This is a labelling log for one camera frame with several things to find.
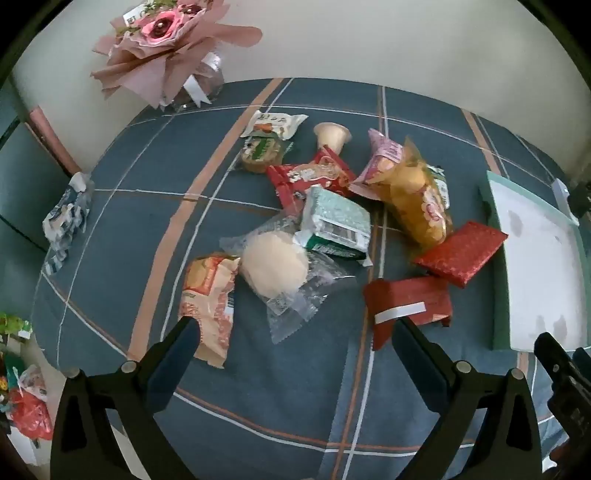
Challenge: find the round snack with green label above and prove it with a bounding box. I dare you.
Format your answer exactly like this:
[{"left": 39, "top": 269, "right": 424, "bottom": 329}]
[{"left": 239, "top": 135, "right": 296, "bottom": 175}]

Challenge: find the white packet with orange print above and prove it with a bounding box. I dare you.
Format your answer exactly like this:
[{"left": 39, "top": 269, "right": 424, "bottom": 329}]
[{"left": 240, "top": 111, "right": 309, "bottom": 140}]

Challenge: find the pink snack packet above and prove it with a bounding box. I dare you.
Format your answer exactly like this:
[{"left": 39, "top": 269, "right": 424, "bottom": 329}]
[{"left": 348, "top": 129, "right": 416, "bottom": 197}]

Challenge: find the red textured packet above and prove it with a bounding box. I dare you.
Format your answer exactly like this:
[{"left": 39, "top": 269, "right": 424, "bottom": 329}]
[{"left": 412, "top": 220, "right": 509, "bottom": 288}]

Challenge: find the black plug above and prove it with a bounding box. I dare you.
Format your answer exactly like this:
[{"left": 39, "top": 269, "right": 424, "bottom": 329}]
[{"left": 569, "top": 184, "right": 591, "bottom": 217}]

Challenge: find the beige pudding cup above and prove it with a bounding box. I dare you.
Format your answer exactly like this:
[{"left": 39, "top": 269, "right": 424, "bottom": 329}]
[{"left": 313, "top": 122, "right": 352, "bottom": 157}]

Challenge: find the red packet with white strip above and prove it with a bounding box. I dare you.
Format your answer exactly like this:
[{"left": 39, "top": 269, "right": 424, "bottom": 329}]
[{"left": 362, "top": 276, "right": 454, "bottom": 352}]

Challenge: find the red printed snack packet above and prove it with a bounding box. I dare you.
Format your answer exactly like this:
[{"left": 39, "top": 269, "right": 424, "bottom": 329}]
[{"left": 266, "top": 144, "right": 357, "bottom": 217}]

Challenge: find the clear glass vase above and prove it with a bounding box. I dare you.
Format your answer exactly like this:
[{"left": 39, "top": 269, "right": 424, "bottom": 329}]
[{"left": 161, "top": 52, "right": 226, "bottom": 112}]

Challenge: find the blue and white patterned packet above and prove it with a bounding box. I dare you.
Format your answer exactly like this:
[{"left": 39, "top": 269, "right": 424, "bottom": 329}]
[{"left": 41, "top": 172, "right": 96, "bottom": 276}]

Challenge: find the mint green snack packet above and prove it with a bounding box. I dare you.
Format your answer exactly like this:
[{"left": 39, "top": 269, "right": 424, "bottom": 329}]
[{"left": 293, "top": 185, "right": 374, "bottom": 268}]

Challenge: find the red plastic bag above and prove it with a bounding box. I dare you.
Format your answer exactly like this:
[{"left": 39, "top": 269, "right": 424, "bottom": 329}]
[{"left": 9, "top": 364, "right": 55, "bottom": 442}]

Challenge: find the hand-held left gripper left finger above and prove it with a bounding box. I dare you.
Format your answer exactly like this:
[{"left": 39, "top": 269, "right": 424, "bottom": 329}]
[{"left": 50, "top": 316, "right": 200, "bottom": 480}]

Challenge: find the white bun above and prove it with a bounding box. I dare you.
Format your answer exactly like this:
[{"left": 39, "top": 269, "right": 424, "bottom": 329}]
[{"left": 219, "top": 211, "right": 358, "bottom": 345}]

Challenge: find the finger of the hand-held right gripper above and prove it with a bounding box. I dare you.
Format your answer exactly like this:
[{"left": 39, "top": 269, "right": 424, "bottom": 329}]
[{"left": 534, "top": 332, "right": 580, "bottom": 393}]

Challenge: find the white power strip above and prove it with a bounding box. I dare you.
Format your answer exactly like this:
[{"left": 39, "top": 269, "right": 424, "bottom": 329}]
[{"left": 551, "top": 179, "right": 581, "bottom": 220}]

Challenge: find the mint green white tray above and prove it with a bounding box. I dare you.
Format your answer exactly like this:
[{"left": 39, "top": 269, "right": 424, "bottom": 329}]
[{"left": 477, "top": 170, "right": 591, "bottom": 352}]

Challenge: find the pink bed frame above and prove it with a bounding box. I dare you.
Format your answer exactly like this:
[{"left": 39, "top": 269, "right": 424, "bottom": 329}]
[{"left": 27, "top": 106, "right": 83, "bottom": 175}]

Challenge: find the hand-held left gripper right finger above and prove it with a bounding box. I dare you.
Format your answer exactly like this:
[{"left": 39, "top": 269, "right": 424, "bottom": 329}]
[{"left": 392, "top": 318, "right": 542, "bottom": 480}]

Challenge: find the clear bag of yellow chips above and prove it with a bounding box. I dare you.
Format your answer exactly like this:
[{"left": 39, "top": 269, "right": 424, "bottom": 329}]
[{"left": 376, "top": 136, "right": 455, "bottom": 250}]

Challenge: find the orange and white snack bag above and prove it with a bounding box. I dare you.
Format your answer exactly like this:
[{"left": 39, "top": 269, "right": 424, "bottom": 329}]
[{"left": 178, "top": 252, "right": 242, "bottom": 369}]

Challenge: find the pink paper flower bouquet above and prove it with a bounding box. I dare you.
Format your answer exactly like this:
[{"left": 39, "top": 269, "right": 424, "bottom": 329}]
[{"left": 90, "top": 0, "right": 263, "bottom": 109}]

